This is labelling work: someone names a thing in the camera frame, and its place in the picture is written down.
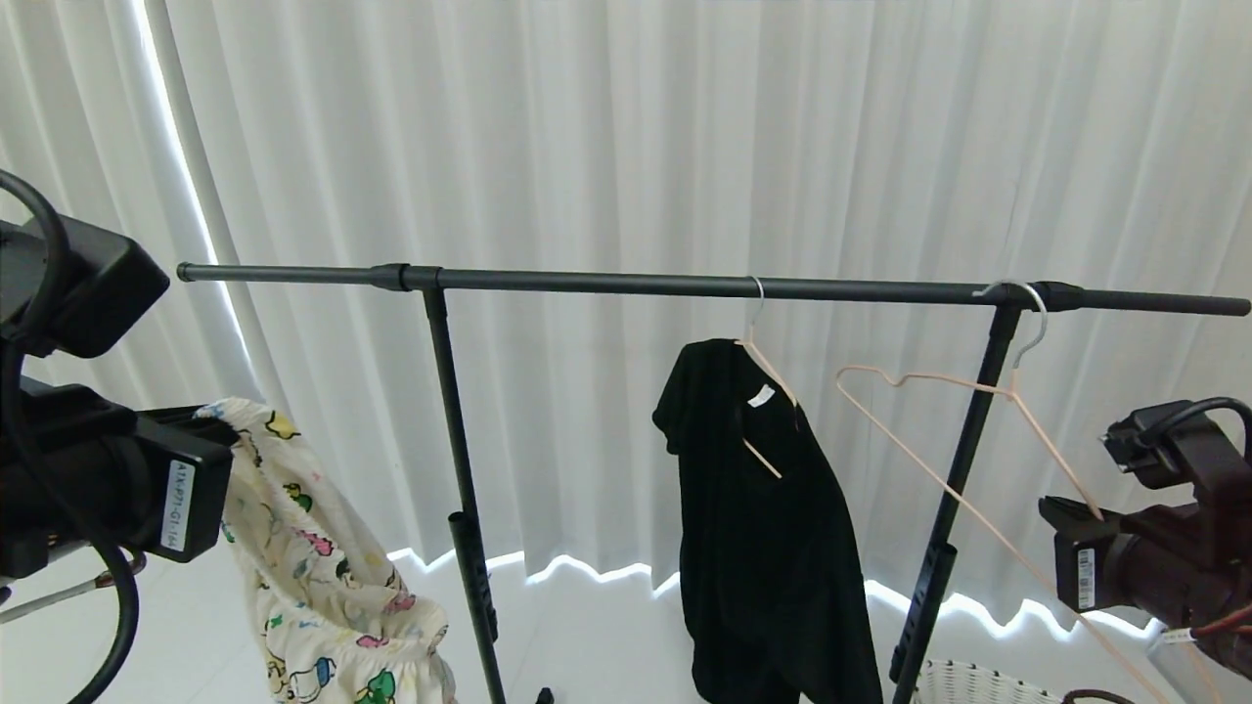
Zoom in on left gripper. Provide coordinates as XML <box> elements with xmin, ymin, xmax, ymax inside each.
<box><xmin>0</xmin><ymin>376</ymin><xmax>236</xmax><ymax>580</ymax></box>

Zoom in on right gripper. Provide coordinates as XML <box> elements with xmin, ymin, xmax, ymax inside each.
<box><xmin>1051</xmin><ymin>501</ymin><xmax>1252</xmax><ymax>678</ymax></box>

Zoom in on pink clothes hanger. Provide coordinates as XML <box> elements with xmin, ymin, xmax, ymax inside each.
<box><xmin>736</xmin><ymin>277</ymin><xmax>798</xmax><ymax>480</ymax></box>
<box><xmin>836</xmin><ymin>282</ymin><xmax>1224</xmax><ymax>704</ymax></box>

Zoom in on cream printed garment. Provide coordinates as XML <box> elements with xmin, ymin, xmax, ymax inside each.
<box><xmin>196</xmin><ymin>396</ymin><xmax>459</xmax><ymax>704</ymax></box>

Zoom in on black garment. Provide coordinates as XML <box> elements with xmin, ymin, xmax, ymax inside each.
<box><xmin>653</xmin><ymin>338</ymin><xmax>884</xmax><ymax>704</ymax></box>

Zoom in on white laundry basket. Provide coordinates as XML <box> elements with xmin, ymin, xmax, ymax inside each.
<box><xmin>915</xmin><ymin>660</ymin><xmax>1136</xmax><ymax>704</ymax></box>

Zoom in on black clothes rack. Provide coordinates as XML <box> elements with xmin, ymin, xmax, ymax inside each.
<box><xmin>176</xmin><ymin>262</ymin><xmax>1252</xmax><ymax>704</ymax></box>

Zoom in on white curtain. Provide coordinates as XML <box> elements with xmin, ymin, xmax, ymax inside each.
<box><xmin>0</xmin><ymin>0</ymin><xmax>1252</xmax><ymax>646</ymax></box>

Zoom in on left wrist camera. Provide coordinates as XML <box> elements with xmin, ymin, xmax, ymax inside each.
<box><xmin>0</xmin><ymin>215</ymin><xmax>170</xmax><ymax>358</ymax></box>

